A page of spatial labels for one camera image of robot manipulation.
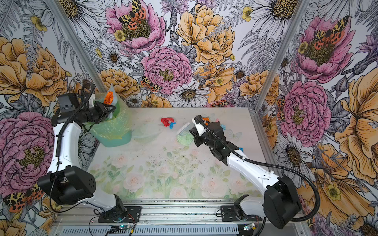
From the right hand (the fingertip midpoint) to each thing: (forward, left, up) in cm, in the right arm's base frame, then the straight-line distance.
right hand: (193, 133), depth 80 cm
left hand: (+7, +39, +11) cm, 41 cm away
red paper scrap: (+26, +19, -19) cm, 37 cm away
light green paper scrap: (+11, +5, -21) cm, 24 cm away
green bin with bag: (+3, +43, 0) cm, 43 cm away
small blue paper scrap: (+24, +16, -21) cm, 36 cm away
